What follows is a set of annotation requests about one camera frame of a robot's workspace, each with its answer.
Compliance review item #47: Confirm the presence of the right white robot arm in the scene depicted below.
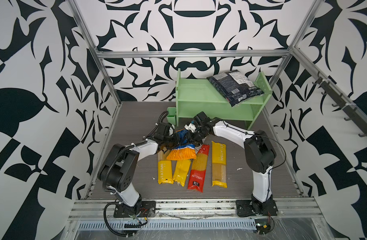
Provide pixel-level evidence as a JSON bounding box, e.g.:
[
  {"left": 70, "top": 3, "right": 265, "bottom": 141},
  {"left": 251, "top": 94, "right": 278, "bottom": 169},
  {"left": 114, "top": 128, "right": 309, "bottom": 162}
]
[{"left": 184, "top": 112, "right": 278, "bottom": 218}]

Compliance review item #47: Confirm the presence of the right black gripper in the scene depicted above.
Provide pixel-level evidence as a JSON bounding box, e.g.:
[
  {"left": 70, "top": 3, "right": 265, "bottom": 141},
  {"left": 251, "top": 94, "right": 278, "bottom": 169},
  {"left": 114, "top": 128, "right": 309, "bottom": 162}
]
[{"left": 180, "top": 127, "right": 206, "bottom": 147}]

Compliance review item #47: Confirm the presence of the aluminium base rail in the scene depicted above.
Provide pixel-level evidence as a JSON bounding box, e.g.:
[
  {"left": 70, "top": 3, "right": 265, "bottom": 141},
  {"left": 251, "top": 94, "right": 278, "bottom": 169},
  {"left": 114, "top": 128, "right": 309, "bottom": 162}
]
[{"left": 68, "top": 198, "right": 323, "bottom": 231}]

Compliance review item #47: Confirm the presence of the green wooden shelf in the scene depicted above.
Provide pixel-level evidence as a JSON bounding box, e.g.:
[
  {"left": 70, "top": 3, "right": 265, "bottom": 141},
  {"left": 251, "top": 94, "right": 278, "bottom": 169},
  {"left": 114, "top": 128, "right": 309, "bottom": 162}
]
[{"left": 175, "top": 70, "right": 272, "bottom": 129}]

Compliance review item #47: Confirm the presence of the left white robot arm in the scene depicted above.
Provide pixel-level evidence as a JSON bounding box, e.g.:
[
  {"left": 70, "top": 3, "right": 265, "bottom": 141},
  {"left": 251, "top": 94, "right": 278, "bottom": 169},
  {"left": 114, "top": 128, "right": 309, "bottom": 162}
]
[{"left": 97, "top": 123, "right": 178, "bottom": 215}]

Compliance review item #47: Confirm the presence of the yellow spaghetti pack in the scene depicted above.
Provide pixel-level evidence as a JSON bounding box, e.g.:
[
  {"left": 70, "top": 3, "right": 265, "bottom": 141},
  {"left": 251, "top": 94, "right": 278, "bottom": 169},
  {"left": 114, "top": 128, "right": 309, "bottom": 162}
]
[
  {"left": 173, "top": 159, "right": 191, "bottom": 187},
  {"left": 158, "top": 150, "right": 174, "bottom": 184},
  {"left": 211, "top": 142, "right": 227, "bottom": 188}
]

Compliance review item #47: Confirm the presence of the rightmost yellow spaghetti pack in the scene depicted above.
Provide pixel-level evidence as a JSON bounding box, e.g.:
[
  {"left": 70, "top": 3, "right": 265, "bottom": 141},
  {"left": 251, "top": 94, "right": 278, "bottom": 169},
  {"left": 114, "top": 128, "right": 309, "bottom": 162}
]
[{"left": 211, "top": 142, "right": 227, "bottom": 188}]

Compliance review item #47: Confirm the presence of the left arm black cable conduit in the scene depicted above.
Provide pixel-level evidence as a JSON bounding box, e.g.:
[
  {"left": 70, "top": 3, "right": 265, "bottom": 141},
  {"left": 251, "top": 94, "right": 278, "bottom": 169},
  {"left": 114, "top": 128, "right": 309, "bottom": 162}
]
[{"left": 101, "top": 110, "right": 172, "bottom": 238}]

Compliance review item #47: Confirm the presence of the leftmost yellow spaghetti pack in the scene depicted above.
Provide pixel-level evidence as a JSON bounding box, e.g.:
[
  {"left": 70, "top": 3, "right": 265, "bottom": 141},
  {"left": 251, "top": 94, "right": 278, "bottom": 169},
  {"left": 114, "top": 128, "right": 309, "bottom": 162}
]
[{"left": 158, "top": 150, "right": 174, "bottom": 184}]

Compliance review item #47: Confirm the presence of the red spaghetti pack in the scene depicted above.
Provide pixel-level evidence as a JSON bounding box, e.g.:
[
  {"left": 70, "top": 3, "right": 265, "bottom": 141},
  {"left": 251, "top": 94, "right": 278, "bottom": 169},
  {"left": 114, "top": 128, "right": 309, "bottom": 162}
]
[{"left": 187, "top": 145, "right": 210, "bottom": 193}]

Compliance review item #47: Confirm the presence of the middle yellow spaghetti pack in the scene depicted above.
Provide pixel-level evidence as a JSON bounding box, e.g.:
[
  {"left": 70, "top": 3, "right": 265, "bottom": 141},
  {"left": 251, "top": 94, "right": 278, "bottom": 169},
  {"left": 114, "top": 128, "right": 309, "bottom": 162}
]
[{"left": 173, "top": 159, "right": 191, "bottom": 187}]

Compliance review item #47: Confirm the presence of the black wall hook rail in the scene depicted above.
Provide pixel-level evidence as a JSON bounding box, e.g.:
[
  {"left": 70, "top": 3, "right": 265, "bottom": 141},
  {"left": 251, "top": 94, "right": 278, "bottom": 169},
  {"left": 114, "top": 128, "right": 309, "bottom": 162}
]
[{"left": 312, "top": 72, "right": 367, "bottom": 138}]

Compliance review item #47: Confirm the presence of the black pasta bag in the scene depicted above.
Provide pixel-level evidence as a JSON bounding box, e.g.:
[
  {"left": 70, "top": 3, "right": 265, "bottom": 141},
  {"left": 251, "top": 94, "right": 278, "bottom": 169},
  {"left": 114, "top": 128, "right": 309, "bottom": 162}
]
[{"left": 206, "top": 70, "right": 264, "bottom": 107}]

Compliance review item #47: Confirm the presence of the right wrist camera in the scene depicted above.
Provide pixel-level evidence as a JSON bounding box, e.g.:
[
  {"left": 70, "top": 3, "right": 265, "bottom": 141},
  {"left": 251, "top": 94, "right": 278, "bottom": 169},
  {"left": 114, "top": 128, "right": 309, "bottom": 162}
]
[{"left": 184, "top": 121, "right": 198, "bottom": 133}]

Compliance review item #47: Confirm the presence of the blue orange pasta bag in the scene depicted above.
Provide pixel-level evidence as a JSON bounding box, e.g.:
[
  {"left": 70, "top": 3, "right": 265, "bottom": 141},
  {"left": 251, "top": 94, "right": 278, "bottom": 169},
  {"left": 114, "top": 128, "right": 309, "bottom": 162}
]
[{"left": 167, "top": 129, "right": 196, "bottom": 161}]

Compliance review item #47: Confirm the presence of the small green plastic bin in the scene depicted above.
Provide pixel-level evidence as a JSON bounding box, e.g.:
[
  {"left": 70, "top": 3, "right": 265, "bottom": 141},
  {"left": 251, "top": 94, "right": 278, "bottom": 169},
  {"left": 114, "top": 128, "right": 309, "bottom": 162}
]
[{"left": 166, "top": 107, "right": 177, "bottom": 126}]

